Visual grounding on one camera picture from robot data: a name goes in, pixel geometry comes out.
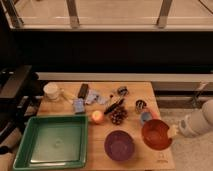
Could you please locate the orange apple toy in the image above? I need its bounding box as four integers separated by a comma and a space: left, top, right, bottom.
91, 111, 104, 124

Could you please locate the black rectangular block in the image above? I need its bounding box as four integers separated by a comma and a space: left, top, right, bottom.
78, 84, 89, 99

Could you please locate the wooden board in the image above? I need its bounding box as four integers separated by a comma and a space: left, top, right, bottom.
36, 81, 176, 171

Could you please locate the small dark toy object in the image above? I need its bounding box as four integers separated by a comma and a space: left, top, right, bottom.
117, 86, 129, 96

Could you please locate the purple bowl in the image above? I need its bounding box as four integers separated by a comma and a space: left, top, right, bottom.
104, 130, 135, 162

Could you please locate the black side stand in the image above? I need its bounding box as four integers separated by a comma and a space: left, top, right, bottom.
0, 65, 40, 131

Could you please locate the orange-red bowl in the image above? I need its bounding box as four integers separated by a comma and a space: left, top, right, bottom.
141, 119, 172, 151

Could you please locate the dark grape bunch toy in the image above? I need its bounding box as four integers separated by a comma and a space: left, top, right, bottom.
109, 106, 128, 125

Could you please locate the crumpled blue-white cloth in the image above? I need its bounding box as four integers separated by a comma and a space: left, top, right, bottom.
85, 89, 108, 105

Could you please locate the small blue cup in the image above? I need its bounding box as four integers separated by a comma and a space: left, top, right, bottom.
140, 112, 152, 125

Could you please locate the white cup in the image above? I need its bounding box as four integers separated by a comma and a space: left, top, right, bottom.
43, 83, 60, 100

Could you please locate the green plastic tray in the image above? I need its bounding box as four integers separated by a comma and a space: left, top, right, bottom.
13, 115, 88, 171

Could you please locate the orange carrot toy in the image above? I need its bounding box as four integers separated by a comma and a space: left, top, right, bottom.
149, 109, 160, 119

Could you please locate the blue sponge block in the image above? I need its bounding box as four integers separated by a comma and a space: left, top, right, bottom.
73, 98, 85, 114

